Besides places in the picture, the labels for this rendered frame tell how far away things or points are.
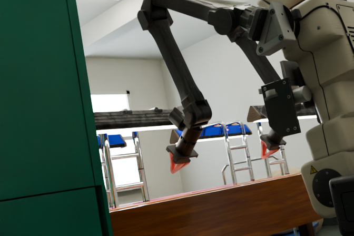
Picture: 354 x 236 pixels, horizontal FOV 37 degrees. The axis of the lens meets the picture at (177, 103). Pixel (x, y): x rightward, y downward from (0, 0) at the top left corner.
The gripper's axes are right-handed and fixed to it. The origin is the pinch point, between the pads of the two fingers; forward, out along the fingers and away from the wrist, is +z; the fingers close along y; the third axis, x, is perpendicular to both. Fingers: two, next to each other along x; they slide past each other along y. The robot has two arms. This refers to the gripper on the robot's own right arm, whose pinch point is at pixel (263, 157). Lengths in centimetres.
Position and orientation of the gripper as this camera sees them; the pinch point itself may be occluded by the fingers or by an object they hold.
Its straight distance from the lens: 214.4
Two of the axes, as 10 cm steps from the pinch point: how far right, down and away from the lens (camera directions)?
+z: -3.7, 8.1, 4.4
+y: -7.3, 0.3, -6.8
